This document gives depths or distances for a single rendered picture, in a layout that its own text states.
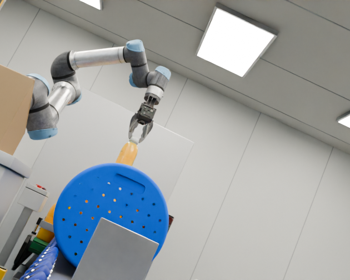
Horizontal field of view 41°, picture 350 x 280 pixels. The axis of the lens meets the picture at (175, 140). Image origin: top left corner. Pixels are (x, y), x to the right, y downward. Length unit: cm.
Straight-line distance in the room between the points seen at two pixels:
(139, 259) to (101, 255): 6
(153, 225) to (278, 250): 552
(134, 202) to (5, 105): 69
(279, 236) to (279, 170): 91
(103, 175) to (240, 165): 546
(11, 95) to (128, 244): 105
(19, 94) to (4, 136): 15
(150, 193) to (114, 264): 47
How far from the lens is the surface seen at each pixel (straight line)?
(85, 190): 118
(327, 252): 692
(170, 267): 637
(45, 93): 194
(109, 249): 75
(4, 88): 173
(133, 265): 76
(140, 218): 119
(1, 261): 232
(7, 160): 162
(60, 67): 228
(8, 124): 168
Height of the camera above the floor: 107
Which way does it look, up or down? 13 degrees up
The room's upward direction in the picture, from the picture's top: 25 degrees clockwise
